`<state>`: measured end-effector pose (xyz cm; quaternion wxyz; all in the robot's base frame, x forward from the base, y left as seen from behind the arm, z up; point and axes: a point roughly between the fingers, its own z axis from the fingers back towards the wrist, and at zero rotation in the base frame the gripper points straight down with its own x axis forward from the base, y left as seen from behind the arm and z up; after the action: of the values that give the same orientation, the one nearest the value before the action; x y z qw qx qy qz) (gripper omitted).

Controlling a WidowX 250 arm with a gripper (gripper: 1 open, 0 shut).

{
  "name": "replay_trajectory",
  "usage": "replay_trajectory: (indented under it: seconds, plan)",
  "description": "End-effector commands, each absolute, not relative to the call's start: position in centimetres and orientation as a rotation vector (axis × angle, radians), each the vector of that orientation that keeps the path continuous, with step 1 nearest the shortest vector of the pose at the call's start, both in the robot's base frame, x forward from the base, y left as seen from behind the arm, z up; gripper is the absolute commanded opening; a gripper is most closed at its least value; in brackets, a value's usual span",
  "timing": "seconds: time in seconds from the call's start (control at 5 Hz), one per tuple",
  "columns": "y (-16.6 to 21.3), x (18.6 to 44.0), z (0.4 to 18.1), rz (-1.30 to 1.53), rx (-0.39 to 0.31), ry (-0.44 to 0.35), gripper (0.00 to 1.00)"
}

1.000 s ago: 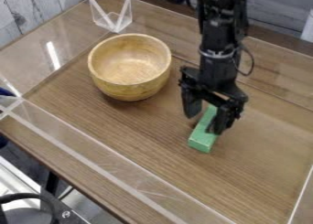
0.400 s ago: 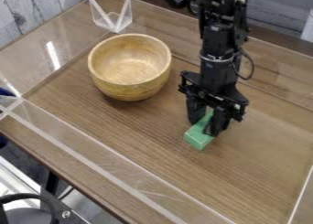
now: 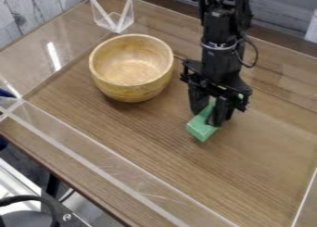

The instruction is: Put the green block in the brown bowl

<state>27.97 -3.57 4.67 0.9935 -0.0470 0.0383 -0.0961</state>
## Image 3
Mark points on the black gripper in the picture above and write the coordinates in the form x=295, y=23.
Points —
x=214, y=77

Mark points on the green rectangular block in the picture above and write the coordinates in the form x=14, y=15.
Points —
x=197, y=126

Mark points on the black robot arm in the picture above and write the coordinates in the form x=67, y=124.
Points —
x=225, y=19

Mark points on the light wooden bowl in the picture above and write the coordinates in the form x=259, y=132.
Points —
x=132, y=67

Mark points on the black table leg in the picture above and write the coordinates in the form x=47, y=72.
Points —
x=53, y=186

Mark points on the clear acrylic corner bracket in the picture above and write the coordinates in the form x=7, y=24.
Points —
x=113, y=21

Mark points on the clear acrylic front wall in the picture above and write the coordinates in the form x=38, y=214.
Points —
x=132, y=194

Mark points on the black metal base plate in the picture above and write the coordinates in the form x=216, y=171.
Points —
x=67, y=218

